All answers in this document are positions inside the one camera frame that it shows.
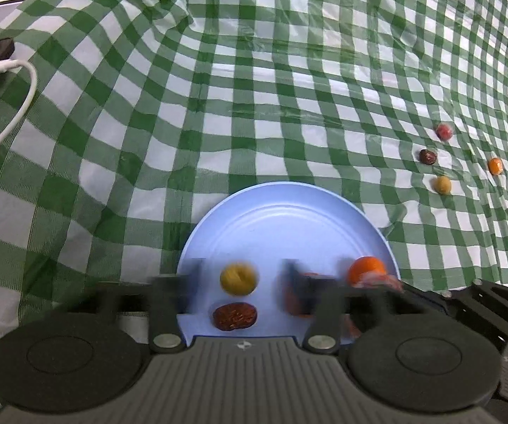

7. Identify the green checked tablecloth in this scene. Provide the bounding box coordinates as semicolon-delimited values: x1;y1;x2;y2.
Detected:
0;0;508;407

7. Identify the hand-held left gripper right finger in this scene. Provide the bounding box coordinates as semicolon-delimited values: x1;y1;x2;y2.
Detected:
280;260;409;353

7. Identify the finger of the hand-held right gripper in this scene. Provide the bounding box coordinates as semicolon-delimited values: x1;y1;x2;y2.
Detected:
386;277;508;355

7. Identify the large bare orange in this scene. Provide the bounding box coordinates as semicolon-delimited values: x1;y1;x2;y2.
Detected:
347;256;387;287

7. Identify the light blue plate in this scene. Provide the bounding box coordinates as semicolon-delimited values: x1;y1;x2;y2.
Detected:
177;181;401;347

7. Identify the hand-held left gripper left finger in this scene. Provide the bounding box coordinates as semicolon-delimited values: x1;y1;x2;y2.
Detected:
66;258;204;352

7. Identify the white charging cable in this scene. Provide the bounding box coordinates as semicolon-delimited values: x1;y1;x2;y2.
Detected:
0;59;38;175

